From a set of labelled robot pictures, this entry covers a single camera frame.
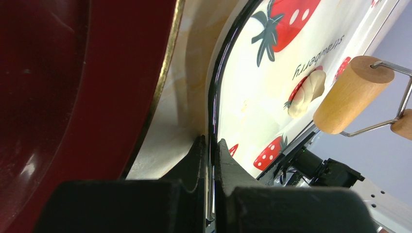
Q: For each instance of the wooden dough roller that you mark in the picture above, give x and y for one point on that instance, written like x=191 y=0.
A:
x=364 y=78

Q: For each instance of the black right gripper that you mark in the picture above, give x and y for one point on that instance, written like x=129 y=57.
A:
x=302 y=168

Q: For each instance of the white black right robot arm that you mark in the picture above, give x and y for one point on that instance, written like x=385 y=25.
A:
x=389 y=213

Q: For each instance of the white strawberry print tray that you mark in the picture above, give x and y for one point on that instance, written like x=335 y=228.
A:
x=265 y=52

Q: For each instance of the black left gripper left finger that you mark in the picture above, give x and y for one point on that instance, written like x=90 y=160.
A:
x=175 y=203

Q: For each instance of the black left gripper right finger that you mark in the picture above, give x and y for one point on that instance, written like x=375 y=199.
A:
x=244 y=205

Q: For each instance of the dark red round plate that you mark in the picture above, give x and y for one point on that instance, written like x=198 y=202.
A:
x=79 y=84

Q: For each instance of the white dough lump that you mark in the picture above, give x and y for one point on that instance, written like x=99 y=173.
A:
x=312 y=88

